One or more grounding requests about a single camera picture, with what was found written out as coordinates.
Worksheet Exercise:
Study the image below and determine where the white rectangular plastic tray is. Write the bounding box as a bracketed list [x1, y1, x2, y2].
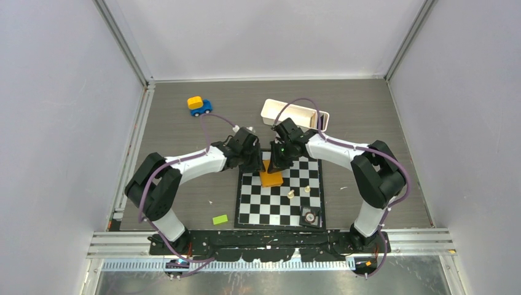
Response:
[260, 99, 328, 131]

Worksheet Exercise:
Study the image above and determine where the small black framed round object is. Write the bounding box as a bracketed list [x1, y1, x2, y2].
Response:
[299, 206, 322, 228]

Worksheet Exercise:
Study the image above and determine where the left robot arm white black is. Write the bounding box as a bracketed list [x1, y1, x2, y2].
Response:
[124, 127, 264, 254]

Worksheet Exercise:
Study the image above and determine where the green rectangular block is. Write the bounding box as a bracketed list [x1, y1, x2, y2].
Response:
[212, 214, 229, 226]

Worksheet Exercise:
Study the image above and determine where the black white chessboard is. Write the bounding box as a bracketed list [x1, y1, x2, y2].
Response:
[234, 157, 326, 231]

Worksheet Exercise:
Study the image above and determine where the credit cards stack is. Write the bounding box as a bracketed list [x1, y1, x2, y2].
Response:
[319, 112, 329, 132]

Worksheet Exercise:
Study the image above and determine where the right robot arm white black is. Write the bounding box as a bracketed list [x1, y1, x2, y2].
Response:
[268, 118, 410, 253]

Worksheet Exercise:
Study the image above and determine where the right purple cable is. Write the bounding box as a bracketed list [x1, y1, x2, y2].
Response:
[272, 97, 413, 278]

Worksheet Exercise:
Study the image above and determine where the blue yellow toy car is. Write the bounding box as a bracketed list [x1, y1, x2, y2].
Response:
[187, 96, 213, 117]

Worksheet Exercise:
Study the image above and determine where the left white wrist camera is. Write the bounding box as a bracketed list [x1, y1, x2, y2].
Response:
[232, 125, 256, 135]

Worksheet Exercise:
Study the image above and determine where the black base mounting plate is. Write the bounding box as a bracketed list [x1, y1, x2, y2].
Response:
[147, 230, 391, 262]

